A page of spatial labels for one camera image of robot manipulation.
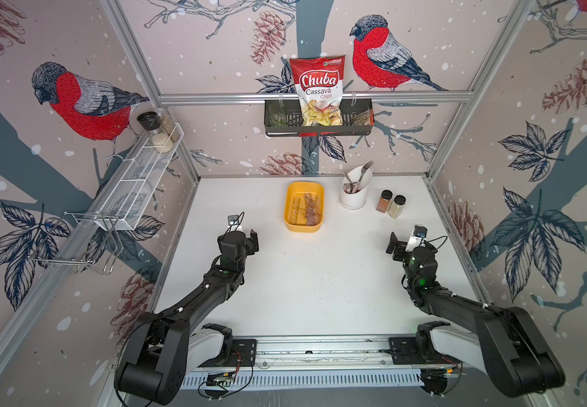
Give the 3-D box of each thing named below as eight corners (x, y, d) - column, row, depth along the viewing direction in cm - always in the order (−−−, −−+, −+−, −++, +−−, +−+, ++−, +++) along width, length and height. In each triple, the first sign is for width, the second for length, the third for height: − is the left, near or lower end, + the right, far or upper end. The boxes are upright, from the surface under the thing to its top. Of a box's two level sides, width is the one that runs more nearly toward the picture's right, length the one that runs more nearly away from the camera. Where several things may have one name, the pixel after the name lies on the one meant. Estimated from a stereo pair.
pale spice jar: (389, 219, 107) (396, 204, 100) (386, 209, 111) (392, 194, 103) (400, 219, 107) (408, 204, 99) (397, 209, 111) (404, 194, 103)
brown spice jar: (376, 212, 108) (381, 199, 101) (377, 201, 112) (382, 188, 105) (386, 213, 108) (392, 200, 101) (386, 203, 111) (392, 190, 104)
